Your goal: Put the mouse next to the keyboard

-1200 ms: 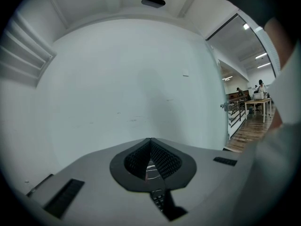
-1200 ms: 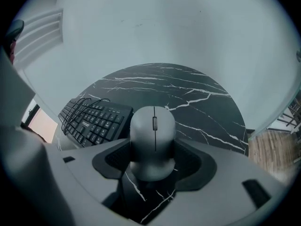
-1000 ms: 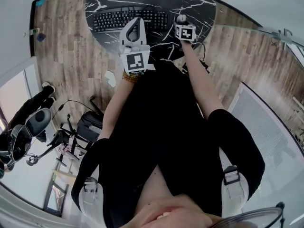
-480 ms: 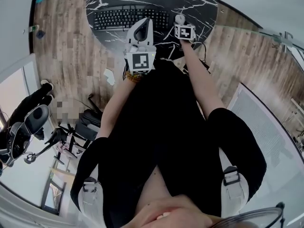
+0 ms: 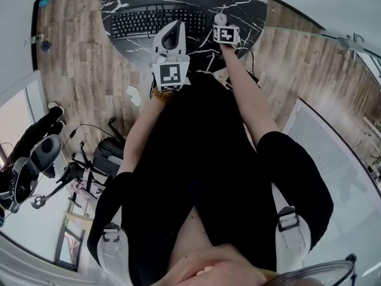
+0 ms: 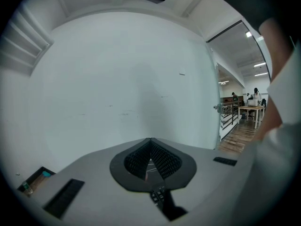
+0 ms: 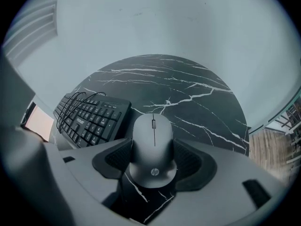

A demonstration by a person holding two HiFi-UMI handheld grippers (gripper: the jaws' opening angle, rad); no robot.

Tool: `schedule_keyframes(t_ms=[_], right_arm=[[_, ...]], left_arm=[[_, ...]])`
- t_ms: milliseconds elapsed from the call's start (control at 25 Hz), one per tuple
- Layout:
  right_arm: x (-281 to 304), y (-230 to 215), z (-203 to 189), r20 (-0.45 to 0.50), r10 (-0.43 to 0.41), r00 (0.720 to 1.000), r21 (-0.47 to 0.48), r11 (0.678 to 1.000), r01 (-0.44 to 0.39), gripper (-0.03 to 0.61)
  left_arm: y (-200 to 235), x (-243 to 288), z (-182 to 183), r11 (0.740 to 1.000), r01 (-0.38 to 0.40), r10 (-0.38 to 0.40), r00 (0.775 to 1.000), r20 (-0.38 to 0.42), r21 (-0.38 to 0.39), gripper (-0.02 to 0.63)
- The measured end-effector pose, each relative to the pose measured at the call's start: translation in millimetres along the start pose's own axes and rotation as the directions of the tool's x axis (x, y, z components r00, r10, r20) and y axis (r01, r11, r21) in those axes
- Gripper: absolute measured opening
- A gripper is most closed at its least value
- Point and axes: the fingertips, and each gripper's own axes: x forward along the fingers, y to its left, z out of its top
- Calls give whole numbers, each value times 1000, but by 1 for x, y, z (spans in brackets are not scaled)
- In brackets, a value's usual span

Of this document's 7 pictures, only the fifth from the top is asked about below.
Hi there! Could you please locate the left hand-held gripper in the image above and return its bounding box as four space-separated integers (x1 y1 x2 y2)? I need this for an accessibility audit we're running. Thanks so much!
149 20 192 92

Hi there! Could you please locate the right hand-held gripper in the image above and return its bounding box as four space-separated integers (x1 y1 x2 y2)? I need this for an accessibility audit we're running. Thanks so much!
212 24 241 48

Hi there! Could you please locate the black keyboard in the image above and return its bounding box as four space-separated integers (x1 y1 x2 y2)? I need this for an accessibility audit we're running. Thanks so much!
109 5 208 41

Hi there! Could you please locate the person's right forearm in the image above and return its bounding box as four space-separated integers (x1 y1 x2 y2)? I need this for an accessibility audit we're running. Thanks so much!
219 43 282 153

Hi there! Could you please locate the person's left forearm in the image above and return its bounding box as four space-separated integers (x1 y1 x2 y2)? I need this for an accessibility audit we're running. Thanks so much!
117 93 168 177

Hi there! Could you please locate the white paper sheet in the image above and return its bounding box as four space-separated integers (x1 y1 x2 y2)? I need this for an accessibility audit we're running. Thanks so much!
126 84 143 107

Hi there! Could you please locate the person's black shirt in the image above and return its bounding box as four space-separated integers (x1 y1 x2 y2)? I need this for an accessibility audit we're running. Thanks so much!
86 72 335 286

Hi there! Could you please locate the glass pane with metal clamp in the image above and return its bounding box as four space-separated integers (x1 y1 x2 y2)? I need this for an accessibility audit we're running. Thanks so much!
264 24 381 61

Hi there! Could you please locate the black backpack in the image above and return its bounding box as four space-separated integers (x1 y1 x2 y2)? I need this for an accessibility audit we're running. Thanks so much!
93 136 126 179

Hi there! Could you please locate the black office chair base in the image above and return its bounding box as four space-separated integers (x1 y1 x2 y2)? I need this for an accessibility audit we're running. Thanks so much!
55 141 104 192

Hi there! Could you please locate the black grey padded chair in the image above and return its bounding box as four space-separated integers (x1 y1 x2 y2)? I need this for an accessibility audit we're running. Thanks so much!
29 134 63 174

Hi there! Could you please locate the person's chin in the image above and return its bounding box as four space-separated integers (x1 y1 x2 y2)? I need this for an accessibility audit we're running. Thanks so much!
165 243 270 286

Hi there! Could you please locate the clear plastic visor rim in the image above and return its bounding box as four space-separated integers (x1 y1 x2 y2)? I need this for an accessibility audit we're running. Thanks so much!
275 253 358 286

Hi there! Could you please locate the orange bead bracelet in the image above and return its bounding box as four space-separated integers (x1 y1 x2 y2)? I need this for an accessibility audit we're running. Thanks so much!
151 87 176 103

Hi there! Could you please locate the thin black floor cable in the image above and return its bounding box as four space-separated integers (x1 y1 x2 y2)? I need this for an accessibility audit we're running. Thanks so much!
60 123 113 150

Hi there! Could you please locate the white harness strap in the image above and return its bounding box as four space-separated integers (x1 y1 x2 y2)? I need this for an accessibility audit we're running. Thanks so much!
271 186 313 268
97 222 129 286

